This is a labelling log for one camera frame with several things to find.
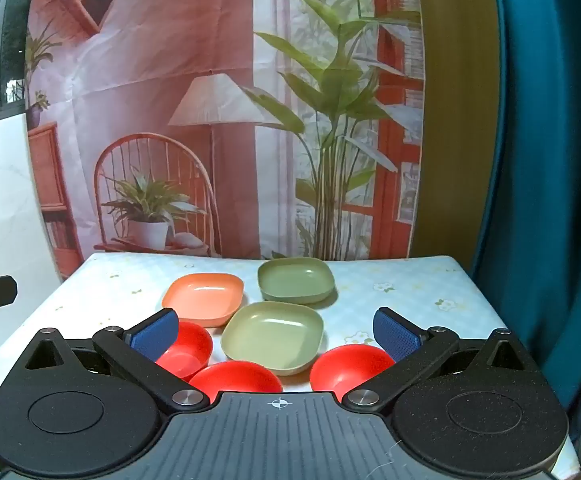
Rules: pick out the light green plate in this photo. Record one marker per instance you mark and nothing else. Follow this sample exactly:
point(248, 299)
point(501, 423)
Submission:
point(273, 335)

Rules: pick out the dark green plate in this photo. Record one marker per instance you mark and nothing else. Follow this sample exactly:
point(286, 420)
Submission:
point(295, 281)

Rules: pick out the floral tablecloth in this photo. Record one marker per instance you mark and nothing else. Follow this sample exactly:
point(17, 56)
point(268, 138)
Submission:
point(420, 295)

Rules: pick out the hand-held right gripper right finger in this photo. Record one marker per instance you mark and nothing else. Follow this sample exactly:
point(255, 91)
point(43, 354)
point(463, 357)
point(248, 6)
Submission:
point(395, 334)

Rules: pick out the printed backdrop cloth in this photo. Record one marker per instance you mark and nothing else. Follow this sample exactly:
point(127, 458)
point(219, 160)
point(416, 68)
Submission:
point(250, 110)

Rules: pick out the orange plate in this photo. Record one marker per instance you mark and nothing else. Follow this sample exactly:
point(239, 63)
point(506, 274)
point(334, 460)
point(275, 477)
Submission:
point(203, 296)

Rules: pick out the red bowl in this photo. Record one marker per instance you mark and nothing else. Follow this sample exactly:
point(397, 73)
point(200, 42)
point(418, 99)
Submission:
point(350, 367)
point(190, 347)
point(235, 380)

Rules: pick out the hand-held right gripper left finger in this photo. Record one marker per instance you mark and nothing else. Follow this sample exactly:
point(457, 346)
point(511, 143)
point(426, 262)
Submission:
point(155, 334)

